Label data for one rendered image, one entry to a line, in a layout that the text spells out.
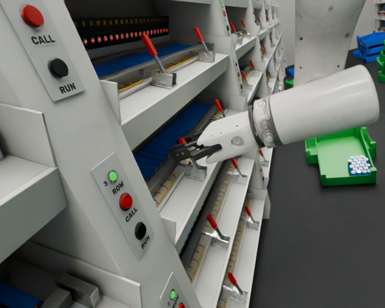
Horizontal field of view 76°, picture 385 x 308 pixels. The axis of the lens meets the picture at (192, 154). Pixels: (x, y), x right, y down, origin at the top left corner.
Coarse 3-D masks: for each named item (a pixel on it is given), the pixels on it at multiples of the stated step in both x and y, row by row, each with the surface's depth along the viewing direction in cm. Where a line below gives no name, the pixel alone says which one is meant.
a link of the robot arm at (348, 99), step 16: (320, 80) 35; (336, 80) 34; (352, 80) 32; (368, 80) 31; (272, 96) 39; (288, 96) 37; (304, 96) 35; (320, 96) 34; (336, 96) 33; (352, 96) 32; (368, 96) 31; (272, 112) 37; (288, 112) 36; (304, 112) 35; (320, 112) 34; (336, 112) 33; (352, 112) 33; (368, 112) 32; (288, 128) 36; (304, 128) 36; (320, 128) 35; (336, 128) 35
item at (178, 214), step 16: (208, 96) 87; (224, 96) 85; (240, 112) 85; (176, 176) 51; (208, 176) 52; (176, 192) 47; (192, 192) 47; (176, 208) 43; (192, 208) 43; (176, 224) 40; (192, 224) 46; (176, 240) 37
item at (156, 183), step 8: (208, 112) 76; (216, 112) 80; (200, 120) 71; (208, 120) 73; (200, 128) 66; (168, 160) 52; (160, 168) 49; (168, 168) 49; (152, 176) 47; (160, 176) 47; (168, 176) 50; (152, 184) 45; (160, 184) 47; (152, 192) 44; (160, 192) 45; (160, 200) 43
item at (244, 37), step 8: (232, 24) 99; (232, 32) 125; (240, 32) 130; (248, 32) 136; (256, 32) 135; (240, 40) 100; (248, 40) 117; (240, 48) 96; (248, 48) 117; (240, 56) 100
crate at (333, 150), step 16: (352, 128) 121; (320, 144) 128; (336, 144) 124; (352, 144) 121; (320, 160) 122; (336, 160) 118; (368, 160) 108; (320, 176) 115; (336, 176) 112; (352, 176) 104; (368, 176) 102
